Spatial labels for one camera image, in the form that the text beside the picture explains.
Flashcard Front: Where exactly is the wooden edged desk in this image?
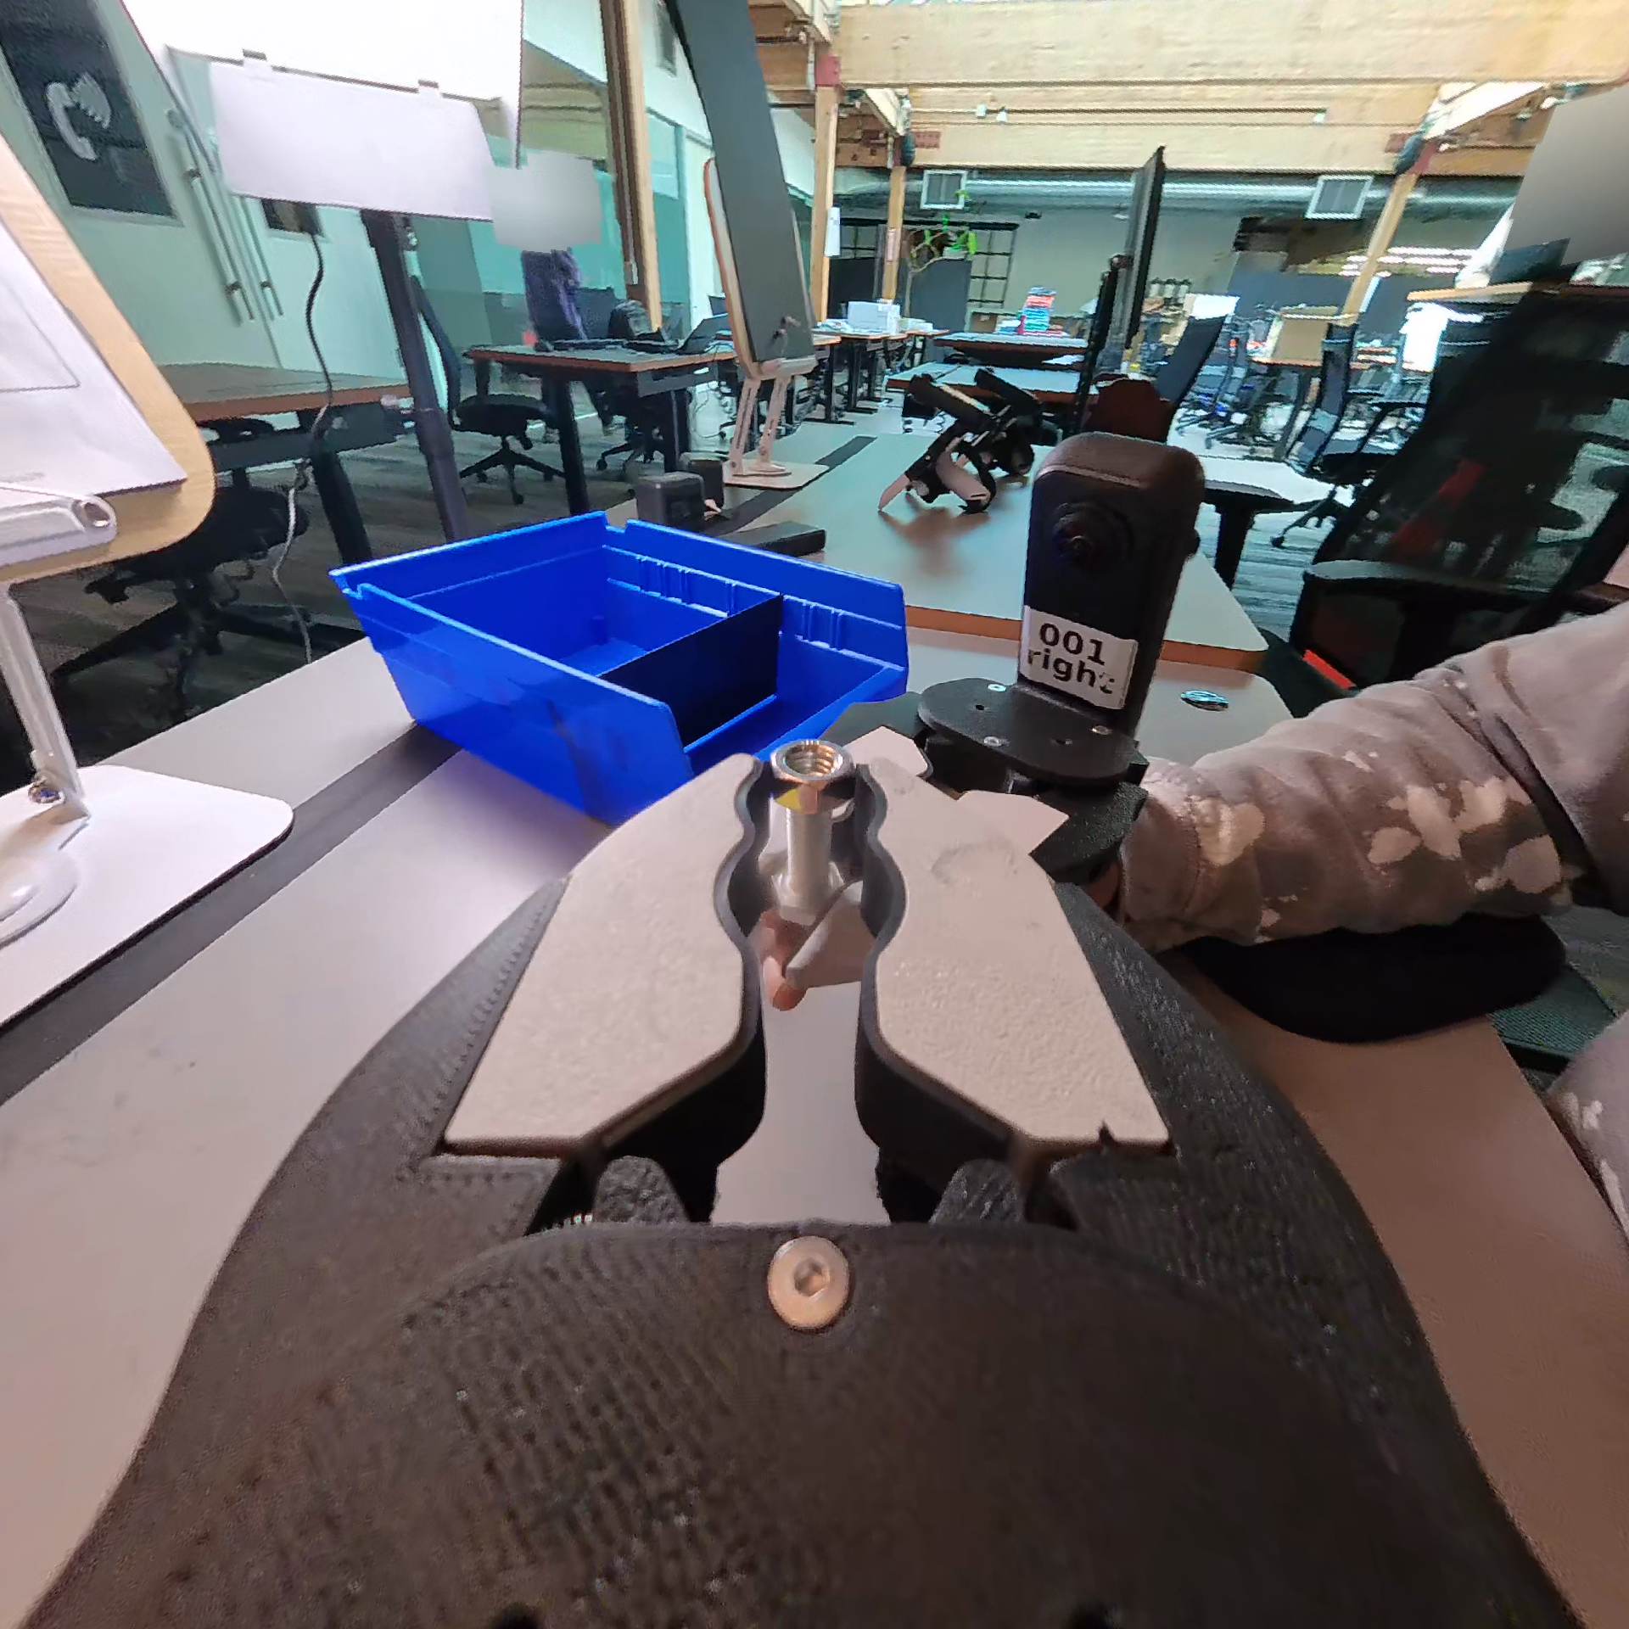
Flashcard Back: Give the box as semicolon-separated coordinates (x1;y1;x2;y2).
464;337;742;510

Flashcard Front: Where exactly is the black mesh office chair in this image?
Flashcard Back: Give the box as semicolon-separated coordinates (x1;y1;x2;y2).
1292;292;1629;688

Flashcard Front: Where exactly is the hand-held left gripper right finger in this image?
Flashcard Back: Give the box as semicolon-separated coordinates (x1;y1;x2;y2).
856;764;1174;1167

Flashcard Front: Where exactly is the spare hand-held gripper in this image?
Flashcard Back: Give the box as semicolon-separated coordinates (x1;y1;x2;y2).
879;366;1060;515

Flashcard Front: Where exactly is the person's torso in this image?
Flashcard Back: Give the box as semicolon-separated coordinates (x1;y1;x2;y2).
1546;1037;1629;1235

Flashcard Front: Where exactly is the green potted plant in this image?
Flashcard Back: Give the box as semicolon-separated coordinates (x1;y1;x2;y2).
910;209;982;300

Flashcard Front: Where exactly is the wooden document stand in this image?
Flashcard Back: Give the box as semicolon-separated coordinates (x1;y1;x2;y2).
0;128;298;1031

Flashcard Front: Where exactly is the black bin divider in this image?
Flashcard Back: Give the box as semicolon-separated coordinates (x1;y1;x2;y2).
598;591;786;746

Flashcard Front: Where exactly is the silver hex bolt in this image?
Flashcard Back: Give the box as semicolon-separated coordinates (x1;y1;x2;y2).
761;795;873;936

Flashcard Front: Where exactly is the small black box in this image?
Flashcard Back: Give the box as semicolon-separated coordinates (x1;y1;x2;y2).
635;471;728;529

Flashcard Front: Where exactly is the black phone sign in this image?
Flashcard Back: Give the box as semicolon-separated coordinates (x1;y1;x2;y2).
0;25;175;221

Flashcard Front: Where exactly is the black panel on wooden stand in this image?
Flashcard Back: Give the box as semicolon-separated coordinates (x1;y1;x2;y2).
668;0;833;490

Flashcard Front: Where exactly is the black monitor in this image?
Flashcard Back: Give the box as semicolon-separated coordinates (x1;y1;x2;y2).
1095;145;1170;384

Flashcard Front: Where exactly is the printed instruction sheet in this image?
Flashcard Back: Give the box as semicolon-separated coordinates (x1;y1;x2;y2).
0;217;191;500

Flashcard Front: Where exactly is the person's right forearm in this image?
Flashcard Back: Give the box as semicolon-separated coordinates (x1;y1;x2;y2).
1120;597;1629;950

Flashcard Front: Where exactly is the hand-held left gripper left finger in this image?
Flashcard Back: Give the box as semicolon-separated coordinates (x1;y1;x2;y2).
443;752;769;1192

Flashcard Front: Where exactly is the blue plastic bin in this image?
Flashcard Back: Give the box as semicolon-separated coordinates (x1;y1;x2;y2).
329;512;910;824

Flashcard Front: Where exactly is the white light panel on stand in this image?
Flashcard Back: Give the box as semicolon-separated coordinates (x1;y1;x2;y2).
129;0;526;543

